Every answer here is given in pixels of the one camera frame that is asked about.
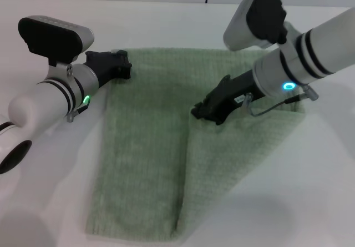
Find green terry towel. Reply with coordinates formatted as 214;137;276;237
84;22;307;235

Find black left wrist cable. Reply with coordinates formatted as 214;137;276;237
65;102;91;123

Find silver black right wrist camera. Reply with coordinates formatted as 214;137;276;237
222;0;288;51

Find grey right wrist cable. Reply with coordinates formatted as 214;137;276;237
240;87;320;117

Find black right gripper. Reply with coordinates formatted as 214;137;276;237
191;69;266;126

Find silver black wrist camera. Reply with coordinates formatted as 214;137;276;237
222;0;288;51
17;15;95;67

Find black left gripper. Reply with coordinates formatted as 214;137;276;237
84;48;133;90

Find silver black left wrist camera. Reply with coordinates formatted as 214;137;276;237
17;15;95;67

